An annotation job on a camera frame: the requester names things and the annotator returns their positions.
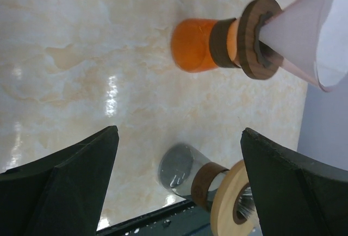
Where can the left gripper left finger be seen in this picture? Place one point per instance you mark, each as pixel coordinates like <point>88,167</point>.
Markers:
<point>62,193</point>

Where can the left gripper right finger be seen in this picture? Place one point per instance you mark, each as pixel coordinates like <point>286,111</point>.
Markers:
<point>294,194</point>

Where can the clear glass dripper cone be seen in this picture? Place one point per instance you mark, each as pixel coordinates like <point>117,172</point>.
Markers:
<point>246,208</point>

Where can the pink glass dripper cone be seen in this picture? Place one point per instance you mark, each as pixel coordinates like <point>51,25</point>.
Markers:
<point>299,70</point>

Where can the white paper coffee filter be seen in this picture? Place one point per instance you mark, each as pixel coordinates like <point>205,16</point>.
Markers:
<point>326,24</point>

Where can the grey glass carafe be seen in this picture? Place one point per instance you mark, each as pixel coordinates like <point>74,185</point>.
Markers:
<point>189,174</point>

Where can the orange glass carafe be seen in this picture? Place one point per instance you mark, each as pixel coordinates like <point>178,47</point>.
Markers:
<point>199,45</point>

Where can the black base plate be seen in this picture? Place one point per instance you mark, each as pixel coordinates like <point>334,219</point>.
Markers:
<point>183,218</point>

